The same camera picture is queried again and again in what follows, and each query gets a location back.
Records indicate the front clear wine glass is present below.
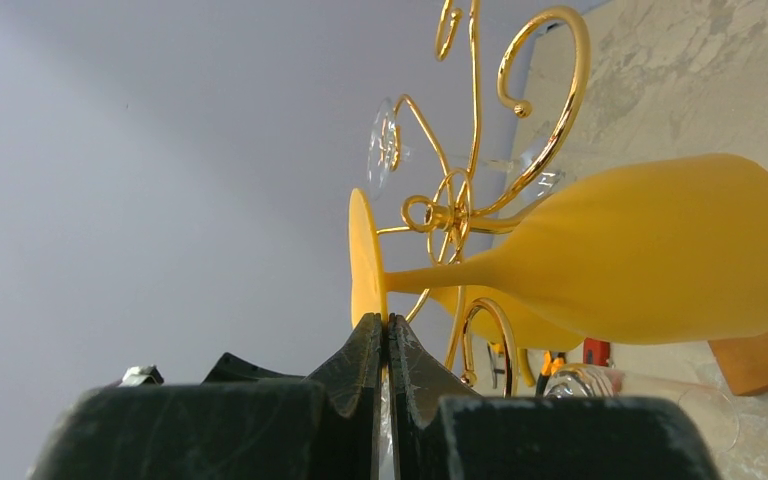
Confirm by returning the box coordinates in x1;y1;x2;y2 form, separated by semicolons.
544;364;740;453

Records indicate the clear wine glass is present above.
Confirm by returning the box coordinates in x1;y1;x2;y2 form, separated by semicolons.
366;97;577;206
544;364;740;453

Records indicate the yellow wine glass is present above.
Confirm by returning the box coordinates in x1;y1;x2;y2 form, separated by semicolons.
430;285;585;351
348;153;768;345

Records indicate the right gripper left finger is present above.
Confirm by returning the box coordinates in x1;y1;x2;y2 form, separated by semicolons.
29;314;384;479

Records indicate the rear clear wine glass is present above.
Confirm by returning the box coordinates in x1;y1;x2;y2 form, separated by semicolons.
366;97;577;206

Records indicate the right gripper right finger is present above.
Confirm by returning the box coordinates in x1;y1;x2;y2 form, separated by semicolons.
387;314;721;479

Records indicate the red adjustable wrench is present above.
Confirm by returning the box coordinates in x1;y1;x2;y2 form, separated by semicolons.
582;338;613;367

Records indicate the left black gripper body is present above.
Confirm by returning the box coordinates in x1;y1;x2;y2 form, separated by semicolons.
202;352;303;384

